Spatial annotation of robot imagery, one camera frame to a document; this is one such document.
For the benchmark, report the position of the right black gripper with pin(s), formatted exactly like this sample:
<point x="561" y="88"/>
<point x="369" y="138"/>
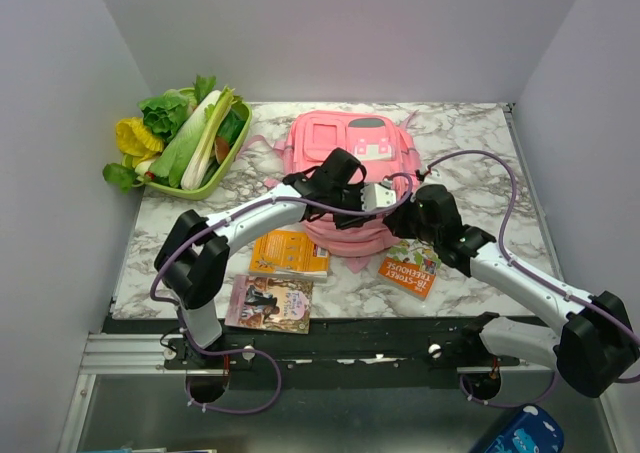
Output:
<point x="396" y="220"/>

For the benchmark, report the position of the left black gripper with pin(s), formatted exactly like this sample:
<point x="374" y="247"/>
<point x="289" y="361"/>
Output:
<point x="352" y="221"/>

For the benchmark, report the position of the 78-storey treehouse book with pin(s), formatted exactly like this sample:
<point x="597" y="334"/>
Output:
<point x="411" y="266"/>

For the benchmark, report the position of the pink school backpack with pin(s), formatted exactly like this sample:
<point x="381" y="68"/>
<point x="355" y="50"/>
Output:
<point x="381" y="146"/>

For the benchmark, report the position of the orange paperback book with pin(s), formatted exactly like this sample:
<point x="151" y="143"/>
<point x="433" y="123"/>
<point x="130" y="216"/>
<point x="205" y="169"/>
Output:
<point x="288" y="255"/>

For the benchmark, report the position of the pink illustrated storybook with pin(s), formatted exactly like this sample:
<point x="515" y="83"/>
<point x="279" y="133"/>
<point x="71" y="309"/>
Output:
<point x="270" y="304"/>

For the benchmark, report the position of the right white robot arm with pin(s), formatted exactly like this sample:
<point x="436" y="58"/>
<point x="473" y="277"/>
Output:
<point x="586" y="338"/>

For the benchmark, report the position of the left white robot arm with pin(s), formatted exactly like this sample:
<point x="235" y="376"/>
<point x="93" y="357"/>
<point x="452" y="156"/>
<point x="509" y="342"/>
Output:
<point x="193" y="259"/>

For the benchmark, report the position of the green vegetable tray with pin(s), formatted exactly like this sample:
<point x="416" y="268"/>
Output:
<point x="215" y="175"/>

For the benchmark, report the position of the white napa cabbage toy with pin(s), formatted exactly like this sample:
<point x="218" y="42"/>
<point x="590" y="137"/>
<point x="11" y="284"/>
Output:
<point x="203" y="142"/>

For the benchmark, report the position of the green lettuce toy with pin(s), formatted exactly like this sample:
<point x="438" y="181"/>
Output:
<point x="166" y="113"/>

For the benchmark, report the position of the yellow flower toy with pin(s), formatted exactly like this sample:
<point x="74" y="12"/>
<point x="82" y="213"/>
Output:
<point x="133" y="137"/>

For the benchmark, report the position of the blue shark pencil case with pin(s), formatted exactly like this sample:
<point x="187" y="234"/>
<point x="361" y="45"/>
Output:
<point x="526" y="429"/>

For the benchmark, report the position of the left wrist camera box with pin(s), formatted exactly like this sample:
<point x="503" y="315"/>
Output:
<point x="376" y="196"/>

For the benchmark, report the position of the black mounting base rail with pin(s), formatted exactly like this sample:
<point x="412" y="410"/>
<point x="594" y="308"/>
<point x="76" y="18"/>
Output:
<point x="343" y="353"/>

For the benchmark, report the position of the aluminium frame rail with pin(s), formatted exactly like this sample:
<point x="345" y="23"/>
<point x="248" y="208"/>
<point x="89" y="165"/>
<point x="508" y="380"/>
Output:
<point x="122" y="354"/>

